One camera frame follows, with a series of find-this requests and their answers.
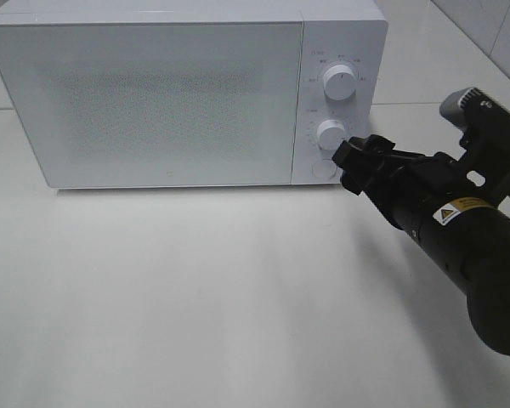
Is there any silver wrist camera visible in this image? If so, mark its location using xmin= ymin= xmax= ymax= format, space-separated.
xmin=439 ymin=86 xmax=510 ymax=188

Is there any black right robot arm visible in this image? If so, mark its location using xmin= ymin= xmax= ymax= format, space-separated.
xmin=332 ymin=135 xmax=510 ymax=356

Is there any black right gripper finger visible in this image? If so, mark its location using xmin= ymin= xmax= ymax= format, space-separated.
xmin=341 ymin=161 xmax=387 ymax=196
xmin=331 ymin=134 xmax=395 ymax=170

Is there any white microwave knob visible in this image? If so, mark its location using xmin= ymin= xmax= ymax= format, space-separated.
xmin=316 ymin=119 xmax=347 ymax=150
xmin=322 ymin=62 xmax=358 ymax=101

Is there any white microwave door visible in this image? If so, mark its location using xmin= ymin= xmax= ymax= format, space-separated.
xmin=0 ymin=23 xmax=302 ymax=189

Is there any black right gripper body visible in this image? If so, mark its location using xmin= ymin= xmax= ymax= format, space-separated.
xmin=365 ymin=150 xmax=510 ymax=296

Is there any white microwave oven body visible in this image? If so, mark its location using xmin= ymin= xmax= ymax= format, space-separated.
xmin=0 ymin=1 xmax=388 ymax=190

